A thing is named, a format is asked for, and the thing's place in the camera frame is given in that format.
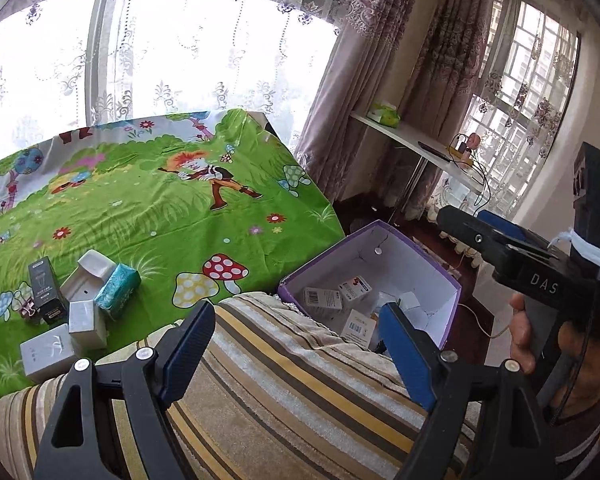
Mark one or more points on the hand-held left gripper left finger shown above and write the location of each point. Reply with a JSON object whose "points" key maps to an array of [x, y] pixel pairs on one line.
{"points": [[187, 350]]}

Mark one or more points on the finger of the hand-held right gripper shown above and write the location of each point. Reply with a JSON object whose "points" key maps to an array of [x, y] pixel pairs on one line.
{"points": [[470, 232], [510, 227]]}

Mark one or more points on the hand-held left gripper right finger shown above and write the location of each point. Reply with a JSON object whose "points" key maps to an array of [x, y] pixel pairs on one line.
{"points": [[405, 355]]}

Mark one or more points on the small plain white box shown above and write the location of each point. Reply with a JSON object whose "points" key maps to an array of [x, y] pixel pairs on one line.
{"points": [[410, 301]]}

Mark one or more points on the white barcode box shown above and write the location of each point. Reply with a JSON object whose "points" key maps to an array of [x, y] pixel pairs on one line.
{"points": [[357, 327]]}

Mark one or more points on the purple cardboard box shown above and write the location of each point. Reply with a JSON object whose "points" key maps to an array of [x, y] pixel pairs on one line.
{"points": [[420, 260]]}

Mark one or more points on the white box with red print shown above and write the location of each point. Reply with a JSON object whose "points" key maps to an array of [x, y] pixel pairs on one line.
{"points": [[355, 285]]}

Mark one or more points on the white box with grey text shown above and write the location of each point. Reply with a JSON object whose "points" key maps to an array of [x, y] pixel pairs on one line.
{"points": [[322, 297]]}

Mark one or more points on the person's right forearm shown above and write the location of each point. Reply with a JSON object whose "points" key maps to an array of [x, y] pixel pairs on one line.
{"points": [[585, 430]]}

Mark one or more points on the person's right hand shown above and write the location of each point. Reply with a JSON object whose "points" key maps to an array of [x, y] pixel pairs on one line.
{"points": [[522, 335]]}

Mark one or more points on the yellow power strip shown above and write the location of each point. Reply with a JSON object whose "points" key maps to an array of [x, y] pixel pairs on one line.
{"points": [[465, 152]]}

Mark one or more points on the black phone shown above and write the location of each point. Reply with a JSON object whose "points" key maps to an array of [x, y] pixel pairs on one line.
{"points": [[434, 150]]}

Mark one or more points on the teal tissue pack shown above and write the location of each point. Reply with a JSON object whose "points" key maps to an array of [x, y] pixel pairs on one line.
{"points": [[117, 290]]}

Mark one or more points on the shiny silver box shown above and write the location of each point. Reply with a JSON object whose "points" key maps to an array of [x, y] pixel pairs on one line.
{"points": [[87, 322]]}

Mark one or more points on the white shelf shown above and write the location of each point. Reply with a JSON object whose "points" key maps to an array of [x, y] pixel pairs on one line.
{"points": [[405, 132]]}

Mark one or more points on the white plastic tray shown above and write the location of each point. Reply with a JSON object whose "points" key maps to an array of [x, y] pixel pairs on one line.
{"points": [[87, 272]]}

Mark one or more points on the green cartoon printed blanket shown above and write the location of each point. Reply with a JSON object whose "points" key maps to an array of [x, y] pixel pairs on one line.
{"points": [[155, 220]]}

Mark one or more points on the grey box with white mark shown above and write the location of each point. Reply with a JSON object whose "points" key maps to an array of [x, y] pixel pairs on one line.
{"points": [[47, 355]]}

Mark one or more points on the green tissue pack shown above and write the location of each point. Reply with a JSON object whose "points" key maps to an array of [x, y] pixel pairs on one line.
{"points": [[384, 115]]}

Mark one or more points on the black printed box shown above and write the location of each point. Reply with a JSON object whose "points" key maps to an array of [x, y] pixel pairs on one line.
{"points": [[45, 287]]}

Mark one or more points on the pink binder clip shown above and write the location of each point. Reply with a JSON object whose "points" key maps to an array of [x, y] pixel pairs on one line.
{"points": [[28, 306]]}

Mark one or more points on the mauve patterned curtain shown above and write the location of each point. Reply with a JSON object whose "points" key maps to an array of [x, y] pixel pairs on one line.
{"points": [[380, 35]]}

